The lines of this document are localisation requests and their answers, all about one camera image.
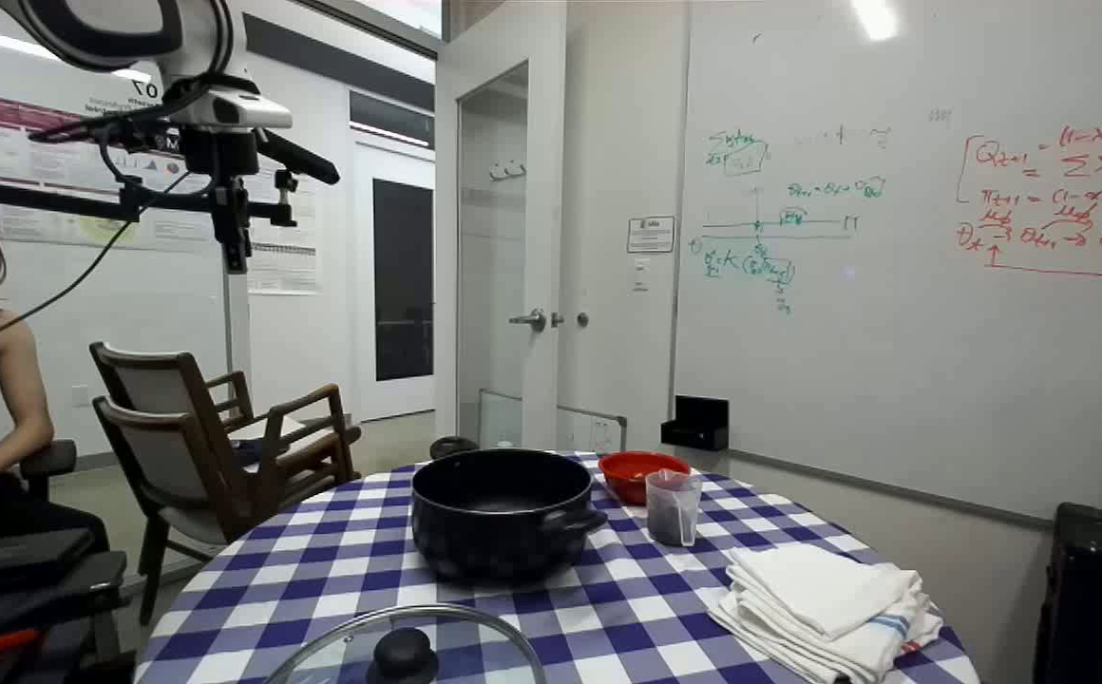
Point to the folded white towels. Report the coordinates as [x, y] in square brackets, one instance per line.
[817, 601]

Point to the white door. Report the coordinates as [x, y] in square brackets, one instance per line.
[497, 230]

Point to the whiteboard with writing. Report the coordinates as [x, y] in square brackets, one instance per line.
[932, 330]

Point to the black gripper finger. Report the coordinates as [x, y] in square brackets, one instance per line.
[221, 222]
[245, 230]

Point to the blue white checkered tablecloth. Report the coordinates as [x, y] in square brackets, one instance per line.
[651, 608]

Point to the black office chair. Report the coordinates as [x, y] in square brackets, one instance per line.
[50, 458]

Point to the red bowl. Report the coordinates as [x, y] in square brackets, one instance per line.
[629, 477]

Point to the small white wall sign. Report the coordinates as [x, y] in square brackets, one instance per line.
[651, 232]

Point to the black horizontal boom bar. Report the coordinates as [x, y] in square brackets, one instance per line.
[59, 201]

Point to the black cooking pot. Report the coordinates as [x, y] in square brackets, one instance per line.
[497, 537]

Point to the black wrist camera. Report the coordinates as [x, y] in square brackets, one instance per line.
[305, 157]

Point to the woman in grey top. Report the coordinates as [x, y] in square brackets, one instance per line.
[12, 380]

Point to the clear plastic cup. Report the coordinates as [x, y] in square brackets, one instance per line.
[672, 515]

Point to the glass lid black knob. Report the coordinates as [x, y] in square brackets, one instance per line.
[400, 655]

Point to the black box on whiteboard ledge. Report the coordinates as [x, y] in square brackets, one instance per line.
[700, 423]

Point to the wooden chair grey cushion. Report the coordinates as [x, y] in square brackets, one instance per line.
[153, 379]
[164, 463]

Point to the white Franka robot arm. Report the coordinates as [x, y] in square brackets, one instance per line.
[201, 38]

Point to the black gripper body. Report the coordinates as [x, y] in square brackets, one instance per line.
[216, 151]

